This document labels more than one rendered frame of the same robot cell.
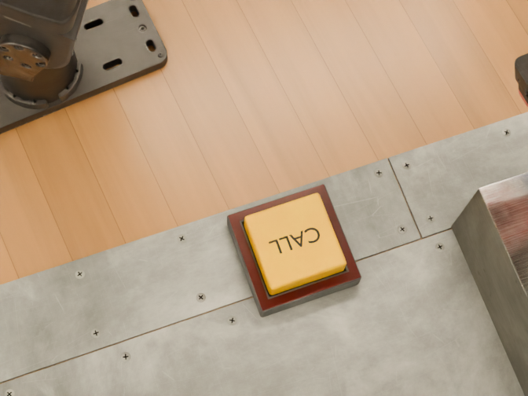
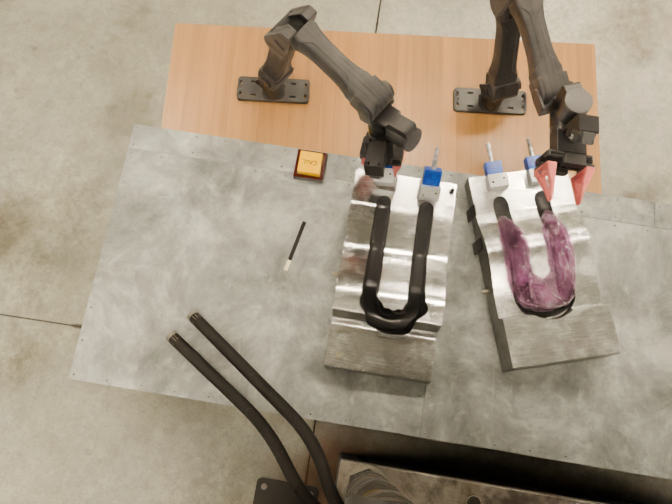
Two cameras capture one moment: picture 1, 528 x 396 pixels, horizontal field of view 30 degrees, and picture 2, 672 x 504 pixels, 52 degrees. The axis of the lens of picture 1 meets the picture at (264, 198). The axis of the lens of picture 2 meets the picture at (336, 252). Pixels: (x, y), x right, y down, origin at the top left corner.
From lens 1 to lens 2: 1.15 m
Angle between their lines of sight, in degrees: 11
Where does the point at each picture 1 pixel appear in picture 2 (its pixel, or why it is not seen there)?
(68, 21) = (276, 80)
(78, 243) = (259, 138)
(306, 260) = (309, 168)
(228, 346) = (281, 181)
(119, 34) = (298, 89)
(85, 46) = (288, 88)
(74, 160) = (269, 117)
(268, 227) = (305, 155)
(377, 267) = (330, 181)
